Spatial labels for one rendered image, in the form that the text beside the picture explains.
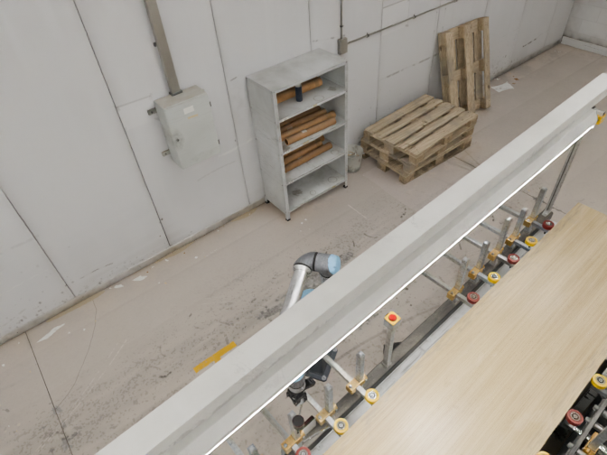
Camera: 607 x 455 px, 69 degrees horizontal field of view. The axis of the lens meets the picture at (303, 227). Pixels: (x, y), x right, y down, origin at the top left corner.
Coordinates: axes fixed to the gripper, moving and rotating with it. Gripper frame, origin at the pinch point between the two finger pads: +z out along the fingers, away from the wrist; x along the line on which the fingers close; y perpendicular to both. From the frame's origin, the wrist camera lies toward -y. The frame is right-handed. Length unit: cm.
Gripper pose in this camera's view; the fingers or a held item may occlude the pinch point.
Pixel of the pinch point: (302, 400)
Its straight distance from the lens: 262.8
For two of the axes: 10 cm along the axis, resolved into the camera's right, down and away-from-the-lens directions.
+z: 0.6, 7.2, 6.9
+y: -7.5, 4.9, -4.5
